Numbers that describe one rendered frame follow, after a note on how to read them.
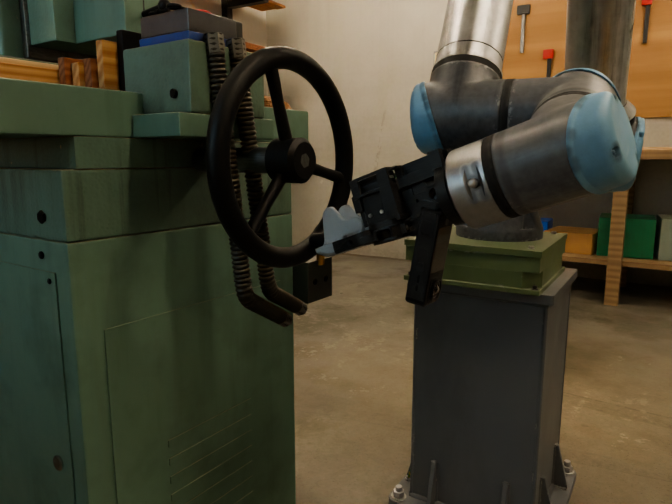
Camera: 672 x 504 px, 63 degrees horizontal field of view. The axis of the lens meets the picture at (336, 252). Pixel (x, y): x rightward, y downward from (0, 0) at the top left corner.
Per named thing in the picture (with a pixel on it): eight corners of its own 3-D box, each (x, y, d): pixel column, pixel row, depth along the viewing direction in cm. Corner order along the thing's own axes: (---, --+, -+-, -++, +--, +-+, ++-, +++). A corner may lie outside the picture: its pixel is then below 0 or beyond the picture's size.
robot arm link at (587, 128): (643, 157, 56) (645, 198, 48) (524, 194, 63) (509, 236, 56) (613, 71, 53) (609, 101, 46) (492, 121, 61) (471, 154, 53)
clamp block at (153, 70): (188, 112, 69) (185, 36, 67) (123, 116, 77) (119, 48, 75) (267, 118, 81) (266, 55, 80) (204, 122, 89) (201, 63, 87)
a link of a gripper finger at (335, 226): (307, 217, 73) (363, 195, 68) (320, 259, 73) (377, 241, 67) (293, 219, 71) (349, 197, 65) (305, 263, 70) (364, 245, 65)
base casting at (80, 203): (63, 244, 67) (56, 168, 66) (-112, 215, 99) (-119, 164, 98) (294, 213, 103) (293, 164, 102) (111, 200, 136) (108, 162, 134)
